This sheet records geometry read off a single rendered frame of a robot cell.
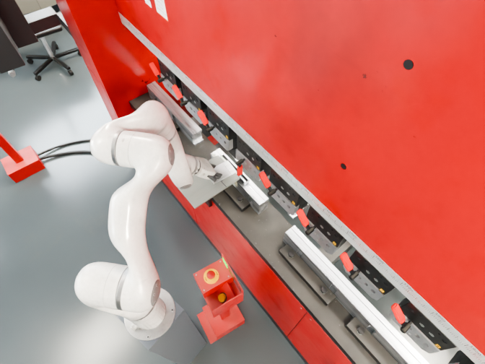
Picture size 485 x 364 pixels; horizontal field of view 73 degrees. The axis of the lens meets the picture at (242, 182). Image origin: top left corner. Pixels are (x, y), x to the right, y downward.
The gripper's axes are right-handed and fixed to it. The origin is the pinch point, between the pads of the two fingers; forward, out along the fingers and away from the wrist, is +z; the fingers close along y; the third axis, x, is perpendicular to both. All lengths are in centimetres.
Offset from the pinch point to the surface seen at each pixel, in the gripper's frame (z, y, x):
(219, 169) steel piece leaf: 4.0, 1.7, -0.7
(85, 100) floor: 55, 209, 94
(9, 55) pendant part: -59, 93, 26
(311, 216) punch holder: -13, -51, -25
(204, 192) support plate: -3.7, -5.9, 8.8
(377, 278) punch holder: -12, -79, -29
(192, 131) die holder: 7.5, 33.3, 0.2
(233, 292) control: 10, -46, 33
